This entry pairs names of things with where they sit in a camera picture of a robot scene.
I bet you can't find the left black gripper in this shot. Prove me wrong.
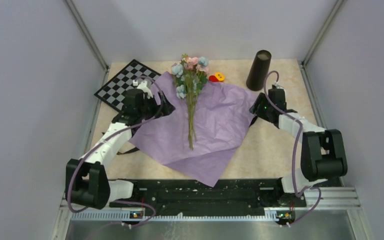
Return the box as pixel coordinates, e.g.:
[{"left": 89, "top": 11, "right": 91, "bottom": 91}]
[{"left": 138, "top": 90, "right": 176, "bottom": 120}]

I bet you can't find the black ribbon with gold lettering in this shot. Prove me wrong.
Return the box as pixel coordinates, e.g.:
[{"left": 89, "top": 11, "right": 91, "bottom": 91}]
[{"left": 117, "top": 116, "right": 258, "bottom": 155}]

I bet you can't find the pink flower bouquet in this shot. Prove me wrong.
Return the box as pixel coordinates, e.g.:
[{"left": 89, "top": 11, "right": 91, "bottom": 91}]
[{"left": 170, "top": 53, "right": 209, "bottom": 150}]

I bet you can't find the pink and purple wrapping paper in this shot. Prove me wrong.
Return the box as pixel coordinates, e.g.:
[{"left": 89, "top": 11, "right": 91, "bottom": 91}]
[{"left": 130, "top": 72, "right": 258, "bottom": 187}]

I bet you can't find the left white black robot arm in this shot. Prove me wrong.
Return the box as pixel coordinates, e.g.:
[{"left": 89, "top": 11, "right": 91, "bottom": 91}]
[{"left": 65, "top": 88, "right": 175, "bottom": 210}]

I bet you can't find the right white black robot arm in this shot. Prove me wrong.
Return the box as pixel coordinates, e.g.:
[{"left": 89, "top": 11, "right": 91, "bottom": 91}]
[{"left": 249, "top": 87, "right": 348, "bottom": 206}]

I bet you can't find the dark brown tall vase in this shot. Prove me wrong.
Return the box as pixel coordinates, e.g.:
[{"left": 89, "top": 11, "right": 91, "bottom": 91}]
[{"left": 246, "top": 50, "right": 272, "bottom": 91}]

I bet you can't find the black and white checkerboard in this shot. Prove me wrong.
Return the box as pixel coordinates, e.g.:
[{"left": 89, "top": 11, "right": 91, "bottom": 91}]
[{"left": 94, "top": 59, "right": 161, "bottom": 112}]

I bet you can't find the red toy block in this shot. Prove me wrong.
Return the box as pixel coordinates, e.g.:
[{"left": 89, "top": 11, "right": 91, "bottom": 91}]
[{"left": 208, "top": 75, "right": 220, "bottom": 83}]

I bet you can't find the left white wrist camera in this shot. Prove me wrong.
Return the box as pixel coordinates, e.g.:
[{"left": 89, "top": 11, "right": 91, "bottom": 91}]
[{"left": 132, "top": 79, "right": 154, "bottom": 99}]

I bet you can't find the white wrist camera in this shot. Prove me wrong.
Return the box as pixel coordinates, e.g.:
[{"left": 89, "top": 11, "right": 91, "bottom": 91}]
[
  {"left": 132, "top": 79, "right": 154, "bottom": 99},
  {"left": 272, "top": 82, "right": 285, "bottom": 90}
]

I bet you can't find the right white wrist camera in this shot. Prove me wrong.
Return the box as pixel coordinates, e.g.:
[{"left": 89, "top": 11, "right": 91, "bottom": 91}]
[{"left": 272, "top": 82, "right": 285, "bottom": 90}]

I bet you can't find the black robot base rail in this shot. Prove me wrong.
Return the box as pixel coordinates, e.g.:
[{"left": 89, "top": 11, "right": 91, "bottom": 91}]
[{"left": 127, "top": 178, "right": 307, "bottom": 217}]

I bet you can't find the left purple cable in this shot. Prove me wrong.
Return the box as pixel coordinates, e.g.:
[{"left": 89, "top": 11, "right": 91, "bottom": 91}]
[{"left": 66, "top": 76, "right": 165, "bottom": 228}]

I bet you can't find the white slotted cable duct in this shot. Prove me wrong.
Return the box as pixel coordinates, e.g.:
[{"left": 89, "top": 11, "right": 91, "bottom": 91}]
[{"left": 71, "top": 210, "right": 292, "bottom": 222}]

